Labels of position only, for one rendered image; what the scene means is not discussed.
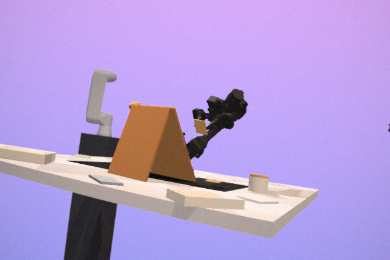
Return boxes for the beige cylindrical container with orange lid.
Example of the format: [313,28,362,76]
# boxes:
[248,174,269,193]

